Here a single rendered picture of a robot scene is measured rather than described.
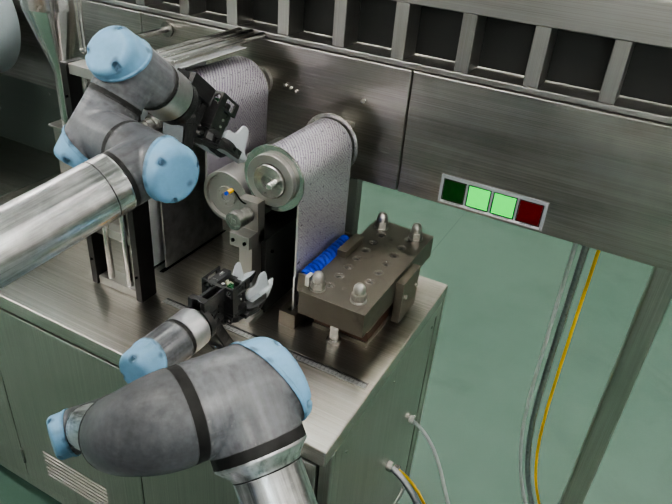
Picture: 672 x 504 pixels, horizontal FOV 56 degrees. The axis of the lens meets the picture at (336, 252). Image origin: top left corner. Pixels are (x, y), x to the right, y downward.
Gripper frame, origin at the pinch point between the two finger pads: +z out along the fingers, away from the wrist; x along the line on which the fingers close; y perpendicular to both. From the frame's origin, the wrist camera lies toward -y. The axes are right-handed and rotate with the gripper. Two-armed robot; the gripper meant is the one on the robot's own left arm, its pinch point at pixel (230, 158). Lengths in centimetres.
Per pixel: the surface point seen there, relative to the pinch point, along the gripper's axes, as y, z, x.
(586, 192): 24, 44, -56
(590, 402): -15, 194, -77
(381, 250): -1, 51, -16
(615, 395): -12, 95, -78
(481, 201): 17, 49, -35
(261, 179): 1.4, 18.7, 3.6
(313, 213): 0.0, 31.5, -4.3
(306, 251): -8.2, 35.5, -4.4
